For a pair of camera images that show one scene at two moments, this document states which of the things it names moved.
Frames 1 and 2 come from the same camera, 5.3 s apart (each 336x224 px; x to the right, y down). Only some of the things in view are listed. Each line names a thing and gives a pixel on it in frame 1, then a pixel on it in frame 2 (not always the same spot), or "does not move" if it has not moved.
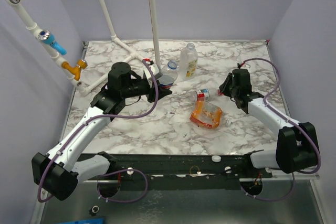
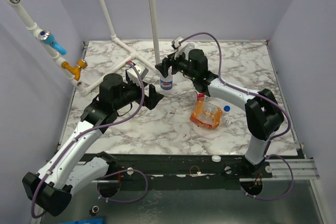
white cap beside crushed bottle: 228,123 does not move
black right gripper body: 226,86 -> 169,61
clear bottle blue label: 169,74 does not move
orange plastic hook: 75,71 does not move
